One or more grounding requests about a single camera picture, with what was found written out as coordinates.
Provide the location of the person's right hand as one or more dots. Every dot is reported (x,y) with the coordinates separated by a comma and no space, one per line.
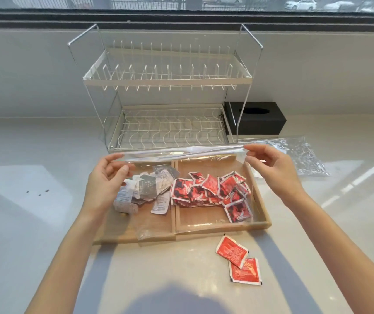
(280,174)

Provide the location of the person's left hand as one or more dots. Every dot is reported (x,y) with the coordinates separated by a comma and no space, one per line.
(100,189)

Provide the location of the person's left thumb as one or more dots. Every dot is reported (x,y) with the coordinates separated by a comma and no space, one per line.
(126,178)

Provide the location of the person's right thumb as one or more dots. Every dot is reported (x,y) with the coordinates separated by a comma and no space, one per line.
(259,161)

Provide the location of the clear plastic bag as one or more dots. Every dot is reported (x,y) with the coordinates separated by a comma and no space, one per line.
(304,156)
(180,154)

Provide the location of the person's left forearm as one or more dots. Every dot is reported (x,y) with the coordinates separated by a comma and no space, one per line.
(66,264)

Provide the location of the person's right forearm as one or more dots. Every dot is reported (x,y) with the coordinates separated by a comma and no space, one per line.
(340,255)

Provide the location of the pile of grey white packets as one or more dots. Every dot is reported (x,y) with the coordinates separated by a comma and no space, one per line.
(147,189)

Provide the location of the black tissue box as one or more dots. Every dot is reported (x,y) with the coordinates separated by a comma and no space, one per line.
(262,122)

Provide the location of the crumpled clear plastic bag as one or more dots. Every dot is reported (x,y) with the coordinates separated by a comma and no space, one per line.
(304,156)

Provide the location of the pile of red sauce packets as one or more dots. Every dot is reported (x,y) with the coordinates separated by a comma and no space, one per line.
(200,192)

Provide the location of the wooden two-compartment tray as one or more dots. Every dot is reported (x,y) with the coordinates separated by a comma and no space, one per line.
(206,220)

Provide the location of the red sauce packet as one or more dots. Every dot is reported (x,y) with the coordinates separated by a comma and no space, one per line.
(232,251)
(247,274)

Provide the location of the white two-tier dish rack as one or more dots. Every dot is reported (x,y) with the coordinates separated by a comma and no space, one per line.
(170,78)

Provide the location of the white car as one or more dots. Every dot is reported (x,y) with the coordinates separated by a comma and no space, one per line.
(300,4)

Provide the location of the metal fence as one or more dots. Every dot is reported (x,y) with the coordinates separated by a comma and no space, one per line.
(147,3)

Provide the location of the black window frame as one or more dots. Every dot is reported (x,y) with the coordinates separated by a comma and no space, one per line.
(187,19)

